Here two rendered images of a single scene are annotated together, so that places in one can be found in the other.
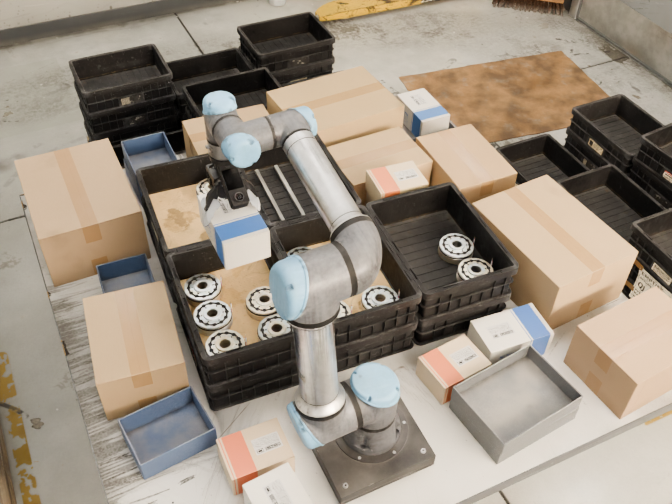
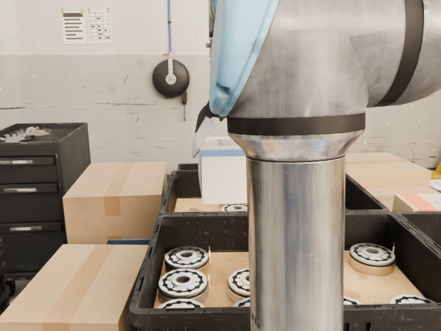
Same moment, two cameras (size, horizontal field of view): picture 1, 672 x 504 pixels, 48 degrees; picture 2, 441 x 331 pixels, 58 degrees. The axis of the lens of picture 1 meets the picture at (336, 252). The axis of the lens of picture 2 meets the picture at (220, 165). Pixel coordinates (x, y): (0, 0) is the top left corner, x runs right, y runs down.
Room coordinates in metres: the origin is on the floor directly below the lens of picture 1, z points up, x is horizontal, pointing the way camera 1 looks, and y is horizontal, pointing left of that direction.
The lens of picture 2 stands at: (0.68, -0.02, 1.32)
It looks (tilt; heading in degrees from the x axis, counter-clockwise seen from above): 16 degrees down; 22
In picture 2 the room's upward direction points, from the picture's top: straight up
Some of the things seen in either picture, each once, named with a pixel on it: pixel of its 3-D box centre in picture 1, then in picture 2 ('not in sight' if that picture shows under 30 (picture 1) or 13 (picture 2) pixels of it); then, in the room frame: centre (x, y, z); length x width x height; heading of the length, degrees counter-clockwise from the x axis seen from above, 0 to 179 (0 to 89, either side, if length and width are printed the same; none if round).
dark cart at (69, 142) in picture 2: not in sight; (44, 205); (2.34, 1.79, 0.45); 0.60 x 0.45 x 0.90; 27
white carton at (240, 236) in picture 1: (233, 225); (228, 166); (1.43, 0.26, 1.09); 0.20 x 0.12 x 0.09; 27
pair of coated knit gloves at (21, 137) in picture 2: not in sight; (12, 138); (2.20, 1.81, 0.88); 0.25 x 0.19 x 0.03; 27
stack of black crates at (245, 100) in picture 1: (239, 135); not in sight; (2.80, 0.45, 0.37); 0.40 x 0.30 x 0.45; 117
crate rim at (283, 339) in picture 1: (238, 292); (219, 256); (1.35, 0.25, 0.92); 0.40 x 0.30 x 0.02; 24
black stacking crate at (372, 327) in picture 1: (342, 276); (361, 276); (1.47, -0.02, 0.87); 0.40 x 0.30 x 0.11; 24
